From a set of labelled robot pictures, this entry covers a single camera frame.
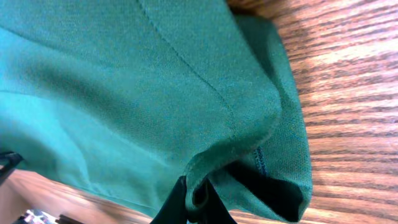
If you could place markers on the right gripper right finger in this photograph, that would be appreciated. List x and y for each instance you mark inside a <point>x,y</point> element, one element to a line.
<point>210,208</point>

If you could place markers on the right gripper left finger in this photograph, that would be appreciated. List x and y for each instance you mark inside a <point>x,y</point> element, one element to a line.
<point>173,210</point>

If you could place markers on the green shirt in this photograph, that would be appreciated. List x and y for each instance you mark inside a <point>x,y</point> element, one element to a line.
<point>121,98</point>

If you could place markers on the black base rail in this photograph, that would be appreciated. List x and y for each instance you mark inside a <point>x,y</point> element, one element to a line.
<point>12,160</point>

